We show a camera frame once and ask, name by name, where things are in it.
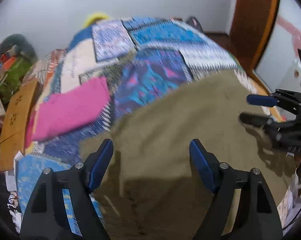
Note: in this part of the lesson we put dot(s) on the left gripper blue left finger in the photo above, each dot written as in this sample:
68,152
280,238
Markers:
97,163

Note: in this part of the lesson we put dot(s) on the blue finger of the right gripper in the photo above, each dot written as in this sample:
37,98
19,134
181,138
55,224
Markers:
261,100
255,120

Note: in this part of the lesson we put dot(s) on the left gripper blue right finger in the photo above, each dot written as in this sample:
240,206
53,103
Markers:
206,164

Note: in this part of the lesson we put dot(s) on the olive green pants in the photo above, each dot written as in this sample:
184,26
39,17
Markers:
152,188

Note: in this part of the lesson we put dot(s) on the pink folded cloth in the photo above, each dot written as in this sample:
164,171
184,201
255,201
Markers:
64,113

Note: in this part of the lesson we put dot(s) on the wooden lap tray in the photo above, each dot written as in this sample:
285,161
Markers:
12,138

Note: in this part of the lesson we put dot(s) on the grey backpack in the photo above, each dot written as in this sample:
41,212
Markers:
193,22

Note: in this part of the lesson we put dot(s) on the blue patchwork bed cover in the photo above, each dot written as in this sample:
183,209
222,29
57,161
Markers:
143,59

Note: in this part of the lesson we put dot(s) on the yellow pillow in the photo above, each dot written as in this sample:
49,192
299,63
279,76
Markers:
93,18

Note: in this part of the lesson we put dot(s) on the brown wooden door frame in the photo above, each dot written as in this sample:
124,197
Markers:
252,24

